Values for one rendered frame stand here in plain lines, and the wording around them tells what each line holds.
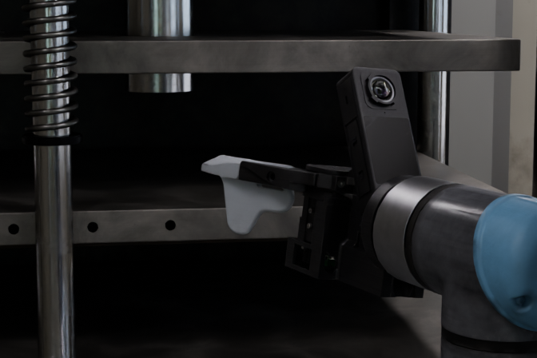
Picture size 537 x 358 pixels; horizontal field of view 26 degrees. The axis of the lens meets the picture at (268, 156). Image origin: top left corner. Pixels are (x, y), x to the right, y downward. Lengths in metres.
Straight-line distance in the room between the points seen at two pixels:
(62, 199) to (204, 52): 0.31
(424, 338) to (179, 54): 0.64
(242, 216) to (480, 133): 3.61
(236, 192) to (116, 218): 0.84
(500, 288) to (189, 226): 1.10
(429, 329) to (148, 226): 0.56
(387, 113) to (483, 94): 3.63
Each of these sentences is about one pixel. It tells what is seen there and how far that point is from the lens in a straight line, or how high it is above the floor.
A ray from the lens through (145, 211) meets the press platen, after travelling 1.75.
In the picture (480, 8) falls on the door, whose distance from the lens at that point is 4.47.
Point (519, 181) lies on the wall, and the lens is 4.61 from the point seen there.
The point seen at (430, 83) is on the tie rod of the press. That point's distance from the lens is 2.43.
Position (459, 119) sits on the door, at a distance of 4.48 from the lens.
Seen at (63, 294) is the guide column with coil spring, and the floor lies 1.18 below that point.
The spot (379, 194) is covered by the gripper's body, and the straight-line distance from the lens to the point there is 0.81.
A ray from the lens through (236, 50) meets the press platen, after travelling 1.76.
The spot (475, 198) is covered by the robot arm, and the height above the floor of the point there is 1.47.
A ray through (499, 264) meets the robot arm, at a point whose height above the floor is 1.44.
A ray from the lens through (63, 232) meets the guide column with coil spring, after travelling 1.71.
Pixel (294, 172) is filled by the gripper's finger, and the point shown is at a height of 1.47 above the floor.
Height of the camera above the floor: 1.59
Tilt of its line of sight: 7 degrees down
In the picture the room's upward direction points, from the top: straight up
